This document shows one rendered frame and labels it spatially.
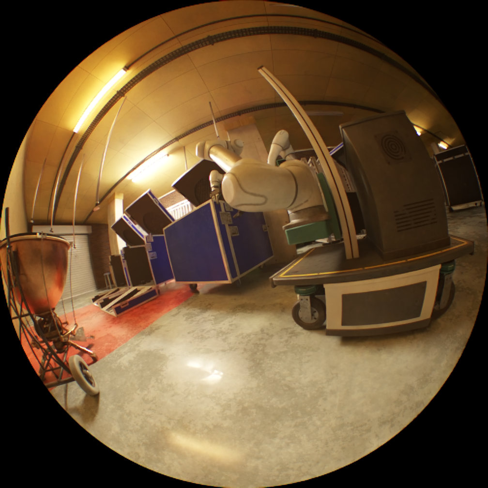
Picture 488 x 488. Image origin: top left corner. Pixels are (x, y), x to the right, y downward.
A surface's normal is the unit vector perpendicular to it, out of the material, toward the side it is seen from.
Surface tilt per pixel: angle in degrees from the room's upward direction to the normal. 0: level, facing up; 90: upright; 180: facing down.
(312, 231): 90
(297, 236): 90
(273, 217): 90
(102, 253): 90
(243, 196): 133
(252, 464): 0
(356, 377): 0
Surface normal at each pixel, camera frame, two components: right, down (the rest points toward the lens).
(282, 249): -0.18, 0.06
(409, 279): -0.65, 0.17
